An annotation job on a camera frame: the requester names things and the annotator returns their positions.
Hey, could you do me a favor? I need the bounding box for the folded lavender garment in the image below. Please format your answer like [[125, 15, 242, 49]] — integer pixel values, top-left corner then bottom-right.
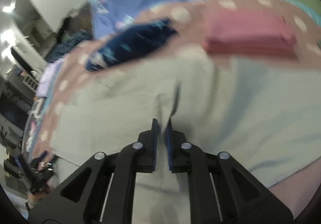
[[35, 58, 65, 97]]

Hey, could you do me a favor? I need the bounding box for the dark teal fuzzy blanket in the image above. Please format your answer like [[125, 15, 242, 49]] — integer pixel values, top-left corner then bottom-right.
[[45, 30, 92, 63]]

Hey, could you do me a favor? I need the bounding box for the person left hand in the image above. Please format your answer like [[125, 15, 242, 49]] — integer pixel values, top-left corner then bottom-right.
[[25, 191, 47, 211]]

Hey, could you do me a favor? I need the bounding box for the light grey shirt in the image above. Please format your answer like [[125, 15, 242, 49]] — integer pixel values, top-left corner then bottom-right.
[[52, 58, 320, 216]]

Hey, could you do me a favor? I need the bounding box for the folded pink garment stack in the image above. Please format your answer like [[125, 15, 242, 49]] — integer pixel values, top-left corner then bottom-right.
[[204, 9, 297, 58]]

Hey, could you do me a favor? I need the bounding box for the navy star patterned garment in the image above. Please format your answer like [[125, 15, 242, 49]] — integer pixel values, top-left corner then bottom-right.
[[85, 18, 177, 72]]

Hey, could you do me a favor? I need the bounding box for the pink polka dot blanket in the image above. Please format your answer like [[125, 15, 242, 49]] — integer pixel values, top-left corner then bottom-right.
[[24, 0, 320, 178]]

